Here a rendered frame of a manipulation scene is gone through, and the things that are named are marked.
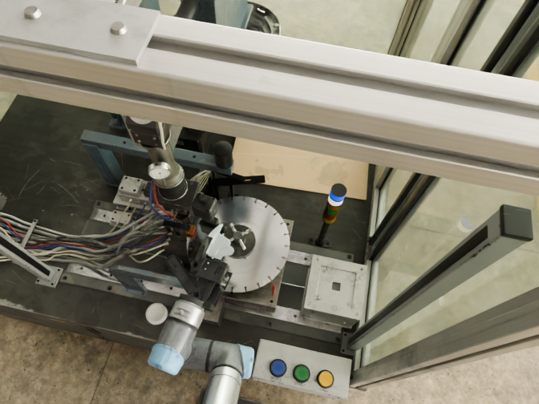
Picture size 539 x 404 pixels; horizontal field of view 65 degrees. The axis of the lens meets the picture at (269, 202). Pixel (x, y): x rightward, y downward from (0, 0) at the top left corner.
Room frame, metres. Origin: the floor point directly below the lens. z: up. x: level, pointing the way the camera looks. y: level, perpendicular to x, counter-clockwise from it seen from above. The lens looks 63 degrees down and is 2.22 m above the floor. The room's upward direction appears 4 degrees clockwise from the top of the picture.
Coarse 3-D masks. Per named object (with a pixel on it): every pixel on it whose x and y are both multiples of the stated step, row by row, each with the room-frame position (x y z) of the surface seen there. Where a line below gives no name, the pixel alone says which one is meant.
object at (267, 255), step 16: (224, 208) 0.61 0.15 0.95; (240, 208) 0.61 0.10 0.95; (256, 208) 0.62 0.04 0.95; (272, 208) 0.62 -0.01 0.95; (192, 224) 0.54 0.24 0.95; (224, 224) 0.55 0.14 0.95; (256, 224) 0.56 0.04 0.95; (272, 224) 0.56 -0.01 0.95; (192, 240) 0.49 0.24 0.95; (256, 240) 0.50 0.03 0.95; (272, 240) 0.50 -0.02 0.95; (288, 240) 0.51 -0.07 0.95; (192, 256) 0.44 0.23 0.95; (256, 256) 0.45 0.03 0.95; (272, 256) 0.45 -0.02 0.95; (240, 272) 0.39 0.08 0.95; (256, 272) 0.40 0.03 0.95; (272, 272) 0.40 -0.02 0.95; (240, 288) 0.34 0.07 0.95; (256, 288) 0.35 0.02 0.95
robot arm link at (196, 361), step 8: (192, 344) 0.14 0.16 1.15; (200, 344) 0.15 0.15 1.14; (208, 344) 0.15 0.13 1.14; (192, 352) 0.13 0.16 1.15; (200, 352) 0.13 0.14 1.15; (192, 360) 0.11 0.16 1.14; (200, 360) 0.11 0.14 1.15; (184, 368) 0.09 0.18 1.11; (192, 368) 0.09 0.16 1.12; (200, 368) 0.09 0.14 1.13
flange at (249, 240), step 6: (228, 228) 0.53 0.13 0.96; (240, 228) 0.53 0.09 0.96; (246, 228) 0.54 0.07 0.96; (228, 234) 0.51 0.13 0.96; (246, 234) 0.52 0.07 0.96; (252, 234) 0.52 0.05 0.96; (246, 240) 0.49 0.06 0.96; (252, 240) 0.50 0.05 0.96; (234, 246) 0.47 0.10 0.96; (240, 246) 0.47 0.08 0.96; (246, 246) 0.48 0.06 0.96; (252, 246) 0.48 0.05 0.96; (234, 252) 0.45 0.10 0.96; (240, 252) 0.45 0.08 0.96; (246, 252) 0.45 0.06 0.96
